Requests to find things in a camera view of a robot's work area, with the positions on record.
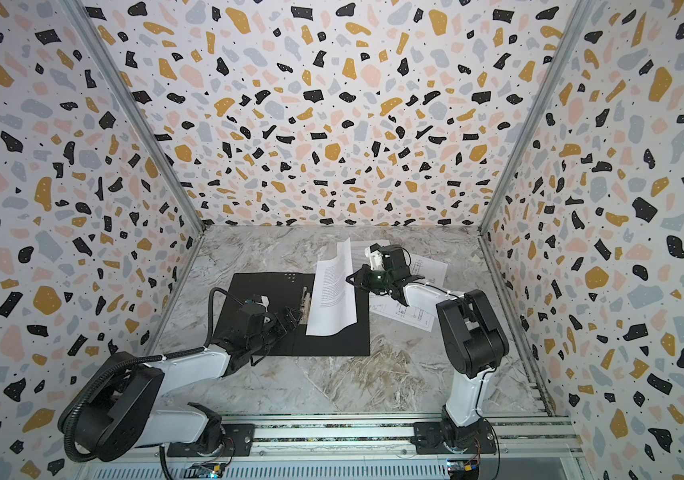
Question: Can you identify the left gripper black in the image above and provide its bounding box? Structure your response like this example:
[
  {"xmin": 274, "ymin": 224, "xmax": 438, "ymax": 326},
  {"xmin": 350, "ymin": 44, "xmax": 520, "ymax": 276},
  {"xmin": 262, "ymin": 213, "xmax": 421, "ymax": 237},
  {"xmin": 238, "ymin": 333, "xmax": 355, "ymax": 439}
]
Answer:
[{"xmin": 247, "ymin": 306, "xmax": 301, "ymax": 354}]

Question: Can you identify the orange black file folder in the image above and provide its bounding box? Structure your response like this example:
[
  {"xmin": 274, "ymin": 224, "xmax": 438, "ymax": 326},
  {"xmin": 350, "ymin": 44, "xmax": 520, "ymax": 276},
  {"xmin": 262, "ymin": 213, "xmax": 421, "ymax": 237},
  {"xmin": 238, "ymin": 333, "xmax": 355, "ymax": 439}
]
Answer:
[{"xmin": 214, "ymin": 272, "xmax": 371, "ymax": 357}]

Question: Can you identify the technical drawing sheet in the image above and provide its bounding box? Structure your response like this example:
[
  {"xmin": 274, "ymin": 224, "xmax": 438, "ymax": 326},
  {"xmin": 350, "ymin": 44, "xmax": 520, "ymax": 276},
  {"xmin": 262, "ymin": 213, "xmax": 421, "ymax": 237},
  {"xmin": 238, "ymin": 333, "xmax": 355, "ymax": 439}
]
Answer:
[{"xmin": 369, "ymin": 255, "xmax": 451, "ymax": 332}]

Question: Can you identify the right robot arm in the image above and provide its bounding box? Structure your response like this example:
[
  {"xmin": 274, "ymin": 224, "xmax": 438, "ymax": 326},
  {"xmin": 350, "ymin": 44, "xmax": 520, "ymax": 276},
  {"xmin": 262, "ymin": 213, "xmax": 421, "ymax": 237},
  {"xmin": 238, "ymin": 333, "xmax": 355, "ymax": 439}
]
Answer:
[{"xmin": 346, "ymin": 243, "xmax": 509, "ymax": 452}]

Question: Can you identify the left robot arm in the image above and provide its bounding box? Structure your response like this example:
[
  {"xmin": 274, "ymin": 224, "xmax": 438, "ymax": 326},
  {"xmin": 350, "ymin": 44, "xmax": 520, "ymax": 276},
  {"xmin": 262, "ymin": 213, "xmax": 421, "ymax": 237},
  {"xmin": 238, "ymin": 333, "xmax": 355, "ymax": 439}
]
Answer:
[{"xmin": 58, "ymin": 296, "xmax": 302, "ymax": 463}]

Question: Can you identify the metal folder clip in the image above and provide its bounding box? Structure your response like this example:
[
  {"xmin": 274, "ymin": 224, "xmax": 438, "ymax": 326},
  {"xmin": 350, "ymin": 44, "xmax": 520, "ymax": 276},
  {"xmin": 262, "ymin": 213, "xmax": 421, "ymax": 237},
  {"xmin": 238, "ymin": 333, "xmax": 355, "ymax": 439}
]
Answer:
[{"xmin": 300, "ymin": 287, "xmax": 311, "ymax": 323}]

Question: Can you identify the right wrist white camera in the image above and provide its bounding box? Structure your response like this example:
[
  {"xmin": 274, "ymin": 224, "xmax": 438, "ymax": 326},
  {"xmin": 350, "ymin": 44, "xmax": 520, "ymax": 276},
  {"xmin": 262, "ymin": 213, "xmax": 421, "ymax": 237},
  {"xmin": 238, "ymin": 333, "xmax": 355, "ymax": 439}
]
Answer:
[{"xmin": 364, "ymin": 243, "xmax": 385, "ymax": 271}]

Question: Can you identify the wrist white camera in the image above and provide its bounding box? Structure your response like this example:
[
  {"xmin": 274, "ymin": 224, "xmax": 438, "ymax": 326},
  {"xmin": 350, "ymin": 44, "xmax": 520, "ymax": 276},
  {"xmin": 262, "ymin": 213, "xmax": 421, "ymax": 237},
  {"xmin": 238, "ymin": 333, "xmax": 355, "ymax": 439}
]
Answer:
[
  {"xmin": 252, "ymin": 295, "xmax": 269, "ymax": 308},
  {"xmin": 364, "ymin": 243, "xmax": 385, "ymax": 271}
]

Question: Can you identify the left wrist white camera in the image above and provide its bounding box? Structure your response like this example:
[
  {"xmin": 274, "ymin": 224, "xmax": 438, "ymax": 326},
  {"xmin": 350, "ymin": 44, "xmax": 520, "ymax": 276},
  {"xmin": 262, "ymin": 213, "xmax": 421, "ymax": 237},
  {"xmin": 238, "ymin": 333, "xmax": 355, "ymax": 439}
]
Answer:
[{"xmin": 252, "ymin": 295, "xmax": 269, "ymax": 308}]

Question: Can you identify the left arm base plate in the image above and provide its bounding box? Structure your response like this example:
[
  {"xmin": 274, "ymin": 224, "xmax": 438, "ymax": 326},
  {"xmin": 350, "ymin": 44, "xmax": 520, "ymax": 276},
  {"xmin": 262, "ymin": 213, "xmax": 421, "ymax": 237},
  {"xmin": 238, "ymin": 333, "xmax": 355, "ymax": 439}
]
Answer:
[{"xmin": 166, "ymin": 423, "xmax": 256, "ymax": 459}]

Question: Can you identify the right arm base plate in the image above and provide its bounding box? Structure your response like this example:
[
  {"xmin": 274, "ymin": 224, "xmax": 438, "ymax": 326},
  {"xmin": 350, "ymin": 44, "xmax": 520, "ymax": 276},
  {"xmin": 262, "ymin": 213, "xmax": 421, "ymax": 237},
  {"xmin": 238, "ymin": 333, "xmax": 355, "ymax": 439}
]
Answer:
[{"xmin": 410, "ymin": 419, "xmax": 497, "ymax": 455}]

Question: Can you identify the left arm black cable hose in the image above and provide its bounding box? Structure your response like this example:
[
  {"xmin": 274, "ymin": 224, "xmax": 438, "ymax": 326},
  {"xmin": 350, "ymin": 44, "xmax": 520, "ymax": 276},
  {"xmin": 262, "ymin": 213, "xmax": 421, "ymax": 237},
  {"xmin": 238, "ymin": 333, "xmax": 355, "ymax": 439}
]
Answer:
[{"xmin": 56, "ymin": 286, "xmax": 241, "ymax": 480}]

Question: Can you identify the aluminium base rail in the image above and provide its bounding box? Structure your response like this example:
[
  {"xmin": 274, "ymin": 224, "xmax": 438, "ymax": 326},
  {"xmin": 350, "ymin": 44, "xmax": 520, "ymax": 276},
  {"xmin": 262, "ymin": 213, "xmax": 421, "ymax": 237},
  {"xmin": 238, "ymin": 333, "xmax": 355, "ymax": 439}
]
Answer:
[{"xmin": 74, "ymin": 414, "xmax": 592, "ymax": 479}]

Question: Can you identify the aluminium corner post right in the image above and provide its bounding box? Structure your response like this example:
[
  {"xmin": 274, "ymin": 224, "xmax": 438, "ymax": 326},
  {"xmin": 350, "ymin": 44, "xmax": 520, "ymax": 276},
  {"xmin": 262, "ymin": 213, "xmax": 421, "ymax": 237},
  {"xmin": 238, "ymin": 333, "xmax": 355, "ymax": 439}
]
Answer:
[{"xmin": 478, "ymin": 0, "xmax": 595, "ymax": 234}]

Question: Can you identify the aluminium corner post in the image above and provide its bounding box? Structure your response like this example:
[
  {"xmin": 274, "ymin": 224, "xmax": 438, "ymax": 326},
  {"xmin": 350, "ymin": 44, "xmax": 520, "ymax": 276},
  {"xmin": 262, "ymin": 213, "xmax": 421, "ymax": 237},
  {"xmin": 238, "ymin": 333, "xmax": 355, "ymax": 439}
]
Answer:
[
  {"xmin": 56, "ymin": 0, "xmax": 206, "ymax": 234},
  {"xmin": 478, "ymin": 0, "xmax": 595, "ymax": 234}
]

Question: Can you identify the aluminium corner post left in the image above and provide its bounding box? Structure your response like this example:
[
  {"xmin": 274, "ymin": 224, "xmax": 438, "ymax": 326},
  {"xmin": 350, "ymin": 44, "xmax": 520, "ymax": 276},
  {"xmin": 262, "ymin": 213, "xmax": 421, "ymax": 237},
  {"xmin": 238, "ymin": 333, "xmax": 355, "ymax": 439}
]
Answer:
[{"xmin": 56, "ymin": 0, "xmax": 206, "ymax": 234}]

